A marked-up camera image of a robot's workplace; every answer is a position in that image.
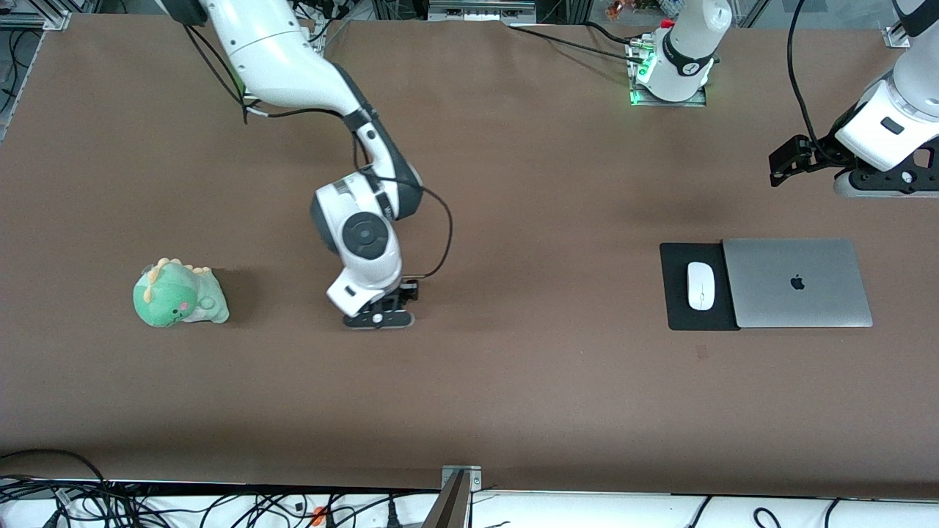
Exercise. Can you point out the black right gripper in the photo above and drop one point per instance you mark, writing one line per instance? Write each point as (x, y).
(404, 295)

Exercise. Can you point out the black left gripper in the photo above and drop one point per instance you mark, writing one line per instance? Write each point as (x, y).
(821, 151)

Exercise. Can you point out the white computer mouse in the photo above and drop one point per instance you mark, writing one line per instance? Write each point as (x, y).
(700, 286)

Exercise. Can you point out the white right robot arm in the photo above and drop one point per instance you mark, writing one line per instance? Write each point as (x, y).
(279, 59)

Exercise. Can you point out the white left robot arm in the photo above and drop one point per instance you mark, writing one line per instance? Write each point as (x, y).
(689, 44)

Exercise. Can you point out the black mouse pad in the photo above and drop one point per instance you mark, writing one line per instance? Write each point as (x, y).
(673, 308)

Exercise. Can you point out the silver laptop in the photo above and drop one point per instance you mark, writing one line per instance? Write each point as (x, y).
(777, 286)

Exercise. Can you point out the colourful background toys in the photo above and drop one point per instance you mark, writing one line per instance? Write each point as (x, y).
(638, 7)

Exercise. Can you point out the green dinosaur plush toy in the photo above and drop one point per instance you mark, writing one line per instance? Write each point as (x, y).
(172, 297)

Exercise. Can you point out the aluminium corner rail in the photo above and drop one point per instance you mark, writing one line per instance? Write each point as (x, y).
(899, 37)

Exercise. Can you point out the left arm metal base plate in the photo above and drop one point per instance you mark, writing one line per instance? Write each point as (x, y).
(638, 97)

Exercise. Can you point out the metal table edge bracket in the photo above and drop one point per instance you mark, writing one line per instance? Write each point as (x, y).
(473, 477)

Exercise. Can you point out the dark camera post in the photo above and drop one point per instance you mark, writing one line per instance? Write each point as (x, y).
(449, 506)

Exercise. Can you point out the aluminium frame with sockets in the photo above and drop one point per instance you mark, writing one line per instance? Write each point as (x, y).
(480, 9)

